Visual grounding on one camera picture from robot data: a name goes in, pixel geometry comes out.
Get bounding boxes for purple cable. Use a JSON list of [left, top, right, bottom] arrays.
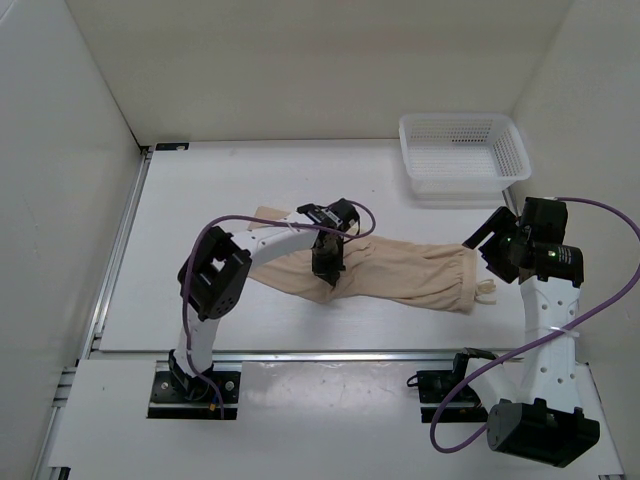
[[429, 197, 640, 454], [179, 200, 377, 416]]

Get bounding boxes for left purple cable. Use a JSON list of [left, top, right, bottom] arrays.
[[179, 200, 377, 416]]

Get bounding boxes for white plastic basket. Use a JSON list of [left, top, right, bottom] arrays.
[[399, 113, 531, 197]]

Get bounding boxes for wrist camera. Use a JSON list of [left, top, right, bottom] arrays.
[[327, 198, 360, 232], [519, 197, 568, 244]]

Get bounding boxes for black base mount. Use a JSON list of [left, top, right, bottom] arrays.
[[406, 370, 489, 423], [147, 364, 241, 421]]

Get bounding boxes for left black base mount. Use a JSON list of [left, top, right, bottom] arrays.
[[147, 364, 241, 421]]

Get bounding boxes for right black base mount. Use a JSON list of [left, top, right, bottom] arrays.
[[406, 370, 489, 423]]

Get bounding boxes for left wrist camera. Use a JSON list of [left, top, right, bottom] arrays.
[[327, 198, 360, 232]]

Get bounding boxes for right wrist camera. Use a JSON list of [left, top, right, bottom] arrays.
[[519, 197, 568, 244]]

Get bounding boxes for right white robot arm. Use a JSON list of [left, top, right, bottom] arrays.
[[449, 198, 600, 468]]

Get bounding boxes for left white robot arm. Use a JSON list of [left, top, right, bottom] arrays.
[[169, 199, 359, 400]]

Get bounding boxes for aluminium frame rail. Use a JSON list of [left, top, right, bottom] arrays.
[[29, 144, 626, 480]]

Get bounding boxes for beige trousers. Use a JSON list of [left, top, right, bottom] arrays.
[[249, 235, 496, 314]]

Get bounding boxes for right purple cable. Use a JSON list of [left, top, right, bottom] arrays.
[[429, 197, 640, 454]]

